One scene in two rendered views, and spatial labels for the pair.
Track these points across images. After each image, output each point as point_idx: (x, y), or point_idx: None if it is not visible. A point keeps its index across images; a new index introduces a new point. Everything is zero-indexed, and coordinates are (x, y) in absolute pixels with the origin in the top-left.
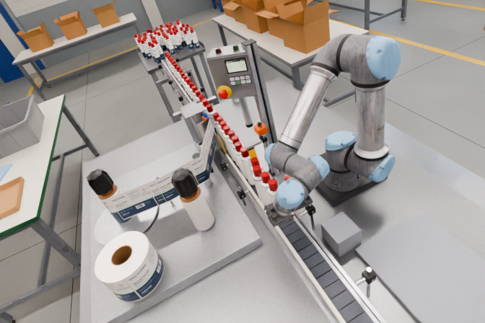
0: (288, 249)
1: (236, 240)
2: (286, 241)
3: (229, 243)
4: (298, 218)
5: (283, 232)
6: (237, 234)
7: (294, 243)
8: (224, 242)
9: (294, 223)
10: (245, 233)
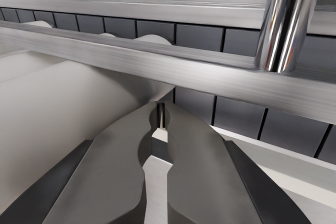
0: (332, 167)
1: (161, 205)
2: (326, 200)
3: (160, 215)
4: (318, 120)
5: (233, 115)
6: (147, 191)
7: (333, 129)
8: (151, 217)
9: (231, 44)
10: (156, 182)
